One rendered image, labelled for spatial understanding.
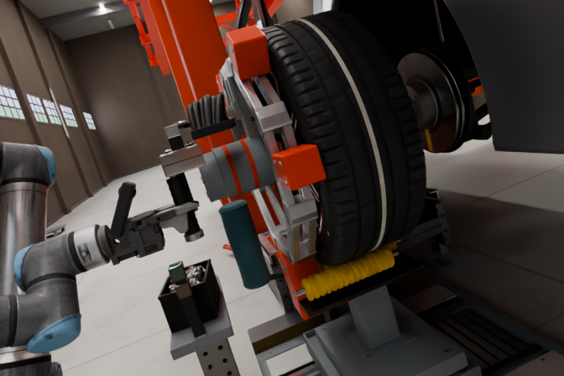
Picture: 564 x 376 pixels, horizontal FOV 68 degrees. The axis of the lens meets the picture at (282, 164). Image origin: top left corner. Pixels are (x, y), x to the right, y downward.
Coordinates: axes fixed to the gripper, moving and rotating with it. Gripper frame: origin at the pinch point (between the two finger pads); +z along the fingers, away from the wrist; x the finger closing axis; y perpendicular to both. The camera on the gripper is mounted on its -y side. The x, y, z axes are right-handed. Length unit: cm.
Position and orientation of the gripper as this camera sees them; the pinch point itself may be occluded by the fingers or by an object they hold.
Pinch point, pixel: (192, 202)
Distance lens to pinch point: 96.0
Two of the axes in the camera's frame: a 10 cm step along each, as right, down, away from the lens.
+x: 2.3, 0.7, -9.7
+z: 9.3, -3.1, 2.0
